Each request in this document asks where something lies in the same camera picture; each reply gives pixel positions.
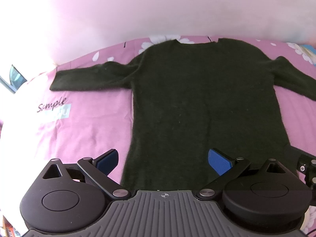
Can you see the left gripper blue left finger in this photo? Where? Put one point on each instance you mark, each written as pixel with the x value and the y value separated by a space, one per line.
pixel 97 171

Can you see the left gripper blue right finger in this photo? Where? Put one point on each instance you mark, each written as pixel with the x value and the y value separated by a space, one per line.
pixel 227 169

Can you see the black knit sweater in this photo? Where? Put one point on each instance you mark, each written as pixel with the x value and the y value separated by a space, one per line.
pixel 189 98

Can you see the pink floral bed sheet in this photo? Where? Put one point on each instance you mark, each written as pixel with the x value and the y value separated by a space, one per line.
pixel 39 125

